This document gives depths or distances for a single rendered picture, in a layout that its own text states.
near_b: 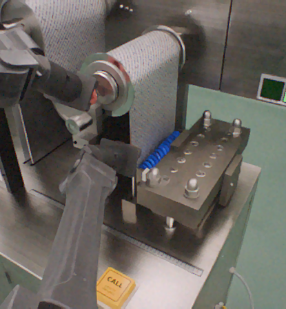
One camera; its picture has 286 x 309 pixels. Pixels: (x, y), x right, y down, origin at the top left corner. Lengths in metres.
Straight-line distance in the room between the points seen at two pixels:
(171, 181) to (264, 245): 1.37
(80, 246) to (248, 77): 0.71
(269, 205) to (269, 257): 0.43
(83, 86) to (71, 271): 0.39
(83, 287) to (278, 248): 1.85
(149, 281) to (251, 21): 0.67
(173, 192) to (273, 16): 0.49
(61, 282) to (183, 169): 0.58
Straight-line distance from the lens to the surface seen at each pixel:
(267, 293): 1.94
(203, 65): 1.01
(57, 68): 0.60
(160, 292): 0.78
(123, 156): 0.74
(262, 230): 2.20
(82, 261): 0.38
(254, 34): 0.94
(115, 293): 0.75
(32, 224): 0.94
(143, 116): 0.82
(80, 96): 0.66
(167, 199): 0.79
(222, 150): 0.95
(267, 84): 0.96
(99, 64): 0.75
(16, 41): 0.63
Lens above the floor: 1.57
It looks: 36 degrees down
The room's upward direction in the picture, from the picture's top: straight up
